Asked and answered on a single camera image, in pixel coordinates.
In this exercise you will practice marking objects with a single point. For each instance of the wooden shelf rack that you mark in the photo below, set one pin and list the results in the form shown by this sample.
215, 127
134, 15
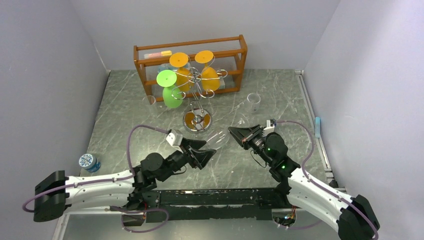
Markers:
230, 53

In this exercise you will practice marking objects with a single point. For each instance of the orange plastic cup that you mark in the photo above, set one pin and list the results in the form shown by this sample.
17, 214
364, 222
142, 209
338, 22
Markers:
179, 61

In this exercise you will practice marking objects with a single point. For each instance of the clear wine glass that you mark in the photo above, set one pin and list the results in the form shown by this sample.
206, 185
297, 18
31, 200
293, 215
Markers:
220, 136

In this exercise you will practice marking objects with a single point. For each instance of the blue packaged item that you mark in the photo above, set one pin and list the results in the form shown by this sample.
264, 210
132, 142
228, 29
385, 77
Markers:
164, 66

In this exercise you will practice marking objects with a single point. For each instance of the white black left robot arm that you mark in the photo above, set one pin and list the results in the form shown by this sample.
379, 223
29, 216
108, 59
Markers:
58, 193

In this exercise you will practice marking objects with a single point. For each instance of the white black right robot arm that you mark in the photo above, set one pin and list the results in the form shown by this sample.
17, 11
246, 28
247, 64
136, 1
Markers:
352, 217

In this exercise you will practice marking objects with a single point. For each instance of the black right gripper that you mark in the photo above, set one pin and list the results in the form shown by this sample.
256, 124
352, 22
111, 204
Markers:
253, 138

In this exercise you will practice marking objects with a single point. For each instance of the blue white patterned can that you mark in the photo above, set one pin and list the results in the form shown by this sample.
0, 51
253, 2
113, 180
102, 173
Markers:
89, 163

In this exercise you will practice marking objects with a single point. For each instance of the clear glass right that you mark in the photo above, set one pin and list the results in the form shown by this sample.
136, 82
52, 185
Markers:
252, 103

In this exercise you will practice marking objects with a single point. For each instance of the light blue pen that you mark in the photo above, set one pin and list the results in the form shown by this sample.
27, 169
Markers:
317, 127

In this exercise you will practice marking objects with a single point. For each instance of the yellow plastic wine glass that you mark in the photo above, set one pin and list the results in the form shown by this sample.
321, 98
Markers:
209, 77

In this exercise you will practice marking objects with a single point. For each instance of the chrome wine glass rack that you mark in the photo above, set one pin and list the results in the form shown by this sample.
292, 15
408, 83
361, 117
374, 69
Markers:
197, 119

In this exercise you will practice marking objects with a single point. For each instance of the pink yellow marker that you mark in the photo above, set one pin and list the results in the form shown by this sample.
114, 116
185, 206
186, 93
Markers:
160, 54

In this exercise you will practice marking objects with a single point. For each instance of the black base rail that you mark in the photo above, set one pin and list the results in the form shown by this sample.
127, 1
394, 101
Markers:
156, 206

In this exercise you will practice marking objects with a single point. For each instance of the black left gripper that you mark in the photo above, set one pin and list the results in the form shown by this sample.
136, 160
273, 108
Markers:
200, 159

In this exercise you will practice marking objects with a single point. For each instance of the small white red box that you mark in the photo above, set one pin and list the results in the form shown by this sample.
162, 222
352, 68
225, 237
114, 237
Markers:
222, 84

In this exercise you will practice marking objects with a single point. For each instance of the green plastic wine glass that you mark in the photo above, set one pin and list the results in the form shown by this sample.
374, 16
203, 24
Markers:
171, 95

